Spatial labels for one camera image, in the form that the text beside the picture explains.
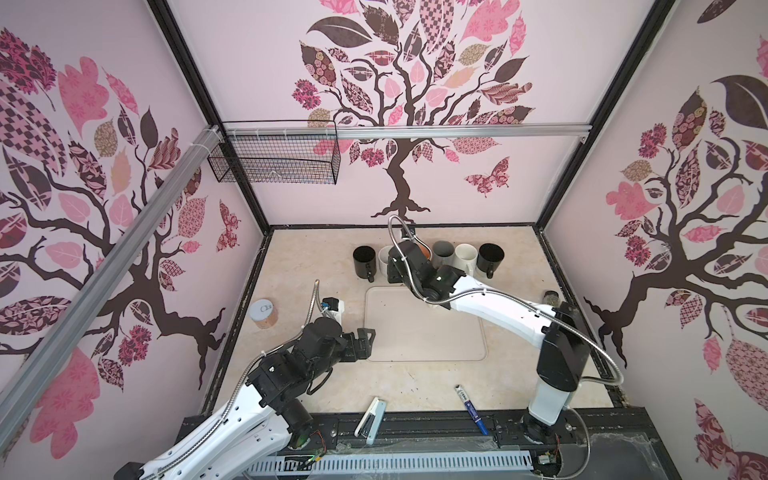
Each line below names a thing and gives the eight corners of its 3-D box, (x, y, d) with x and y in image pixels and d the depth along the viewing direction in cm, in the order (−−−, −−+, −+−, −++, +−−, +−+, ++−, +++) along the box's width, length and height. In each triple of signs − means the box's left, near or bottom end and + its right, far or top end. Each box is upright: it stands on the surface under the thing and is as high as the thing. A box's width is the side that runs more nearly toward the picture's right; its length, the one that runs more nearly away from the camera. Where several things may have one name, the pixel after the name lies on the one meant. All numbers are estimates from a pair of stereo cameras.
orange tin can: (251, 328, 93) (245, 320, 89) (258, 307, 98) (252, 299, 94) (274, 328, 93) (268, 320, 89) (280, 307, 98) (275, 299, 94)
